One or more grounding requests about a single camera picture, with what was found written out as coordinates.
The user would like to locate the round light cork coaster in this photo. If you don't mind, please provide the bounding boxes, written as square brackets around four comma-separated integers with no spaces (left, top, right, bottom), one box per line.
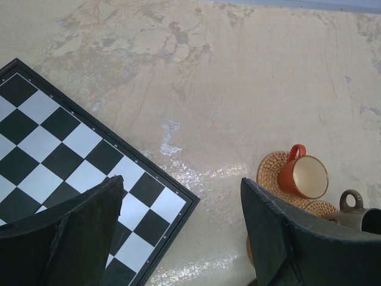
[304,200,338,217]

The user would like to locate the black cup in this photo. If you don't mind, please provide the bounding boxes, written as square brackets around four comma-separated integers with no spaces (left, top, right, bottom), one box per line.
[323,189,380,235]

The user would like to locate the black white chessboard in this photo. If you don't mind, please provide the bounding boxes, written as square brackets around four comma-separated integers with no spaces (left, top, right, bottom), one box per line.
[1,59,199,285]

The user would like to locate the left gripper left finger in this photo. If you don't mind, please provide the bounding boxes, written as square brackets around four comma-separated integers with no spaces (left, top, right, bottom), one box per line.
[1,175,123,285]

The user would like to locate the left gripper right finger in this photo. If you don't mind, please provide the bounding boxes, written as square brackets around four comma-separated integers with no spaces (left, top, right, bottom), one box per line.
[241,178,380,285]

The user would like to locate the scalloped light cork coaster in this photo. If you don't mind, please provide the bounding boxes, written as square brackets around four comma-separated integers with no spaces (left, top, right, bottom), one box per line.
[257,151,310,209]

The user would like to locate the pink cup gold inside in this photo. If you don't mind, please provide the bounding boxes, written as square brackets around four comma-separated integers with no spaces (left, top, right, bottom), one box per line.
[277,144,329,200]

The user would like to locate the light wooden coaster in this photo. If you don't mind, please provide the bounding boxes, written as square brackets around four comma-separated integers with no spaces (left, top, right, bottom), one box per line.
[246,237,255,266]

